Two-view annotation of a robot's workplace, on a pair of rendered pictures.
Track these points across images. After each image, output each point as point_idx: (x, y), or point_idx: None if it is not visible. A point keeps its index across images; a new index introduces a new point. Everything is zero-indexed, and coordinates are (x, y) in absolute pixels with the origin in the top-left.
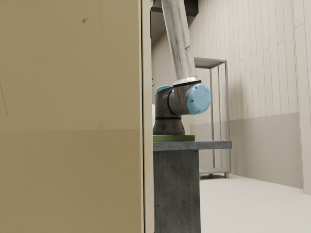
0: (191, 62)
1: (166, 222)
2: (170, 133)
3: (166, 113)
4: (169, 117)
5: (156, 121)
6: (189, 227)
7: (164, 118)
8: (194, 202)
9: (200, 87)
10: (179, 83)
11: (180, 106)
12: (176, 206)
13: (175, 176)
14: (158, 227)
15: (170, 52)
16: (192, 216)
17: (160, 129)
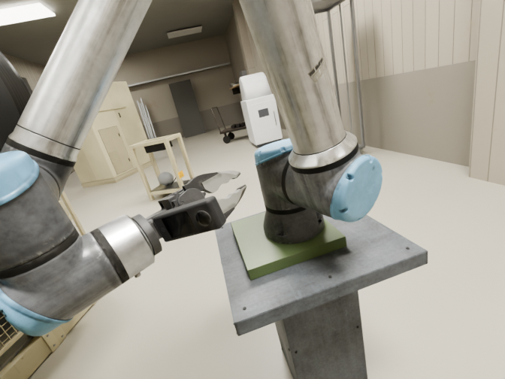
0: (330, 106)
1: (312, 365)
2: (298, 240)
3: (284, 203)
4: (291, 210)
5: (267, 213)
6: (348, 359)
7: (281, 212)
8: (352, 328)
9: (360, 169)
10: (305, 167)
11: (312, 207)
12: (325, 343)
13: (317, 307)
14: (301, 374)
15: (270, 85)
16: (351, 345)
17: (278, 231)
